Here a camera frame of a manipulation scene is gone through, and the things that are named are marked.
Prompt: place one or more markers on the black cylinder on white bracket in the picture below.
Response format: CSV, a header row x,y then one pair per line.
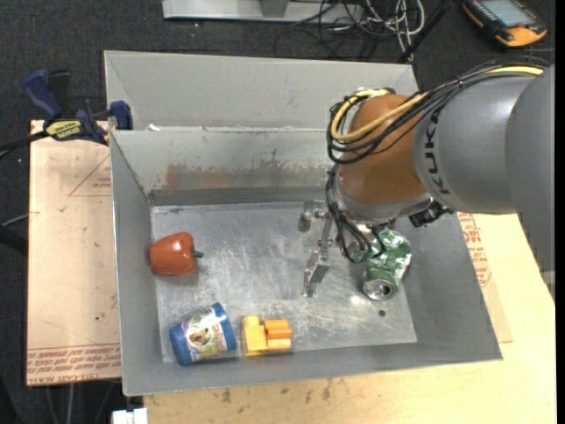
x,y
427,214

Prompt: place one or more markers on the blue printed plastic cup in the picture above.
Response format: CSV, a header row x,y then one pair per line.
x,y
203,335

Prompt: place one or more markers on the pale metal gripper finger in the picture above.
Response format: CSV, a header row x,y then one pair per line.
x,y
321,274
308,276

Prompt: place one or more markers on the crushed green drink can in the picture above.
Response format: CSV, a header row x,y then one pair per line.
x,y
388,263

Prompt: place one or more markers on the grey metal bin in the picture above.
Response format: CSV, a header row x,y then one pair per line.
x,y
265,254

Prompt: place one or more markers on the yellow and orange toy block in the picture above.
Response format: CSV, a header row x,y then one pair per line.
x,y
260,338

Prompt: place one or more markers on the red toy bell pepper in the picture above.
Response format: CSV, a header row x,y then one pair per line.
x,y
172,254

